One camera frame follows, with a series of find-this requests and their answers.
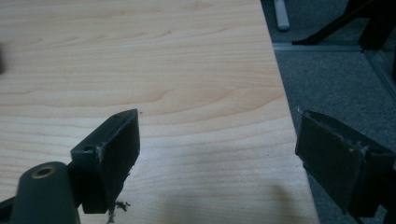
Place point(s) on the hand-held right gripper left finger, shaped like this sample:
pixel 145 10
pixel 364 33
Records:
pixel 115 155

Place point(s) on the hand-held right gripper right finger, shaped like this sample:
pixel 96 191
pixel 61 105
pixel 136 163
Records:
pixel 330 155

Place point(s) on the black stand legs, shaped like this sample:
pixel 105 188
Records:
pixel 367 21

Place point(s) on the white tube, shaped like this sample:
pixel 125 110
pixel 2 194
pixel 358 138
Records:
pixel 281 15

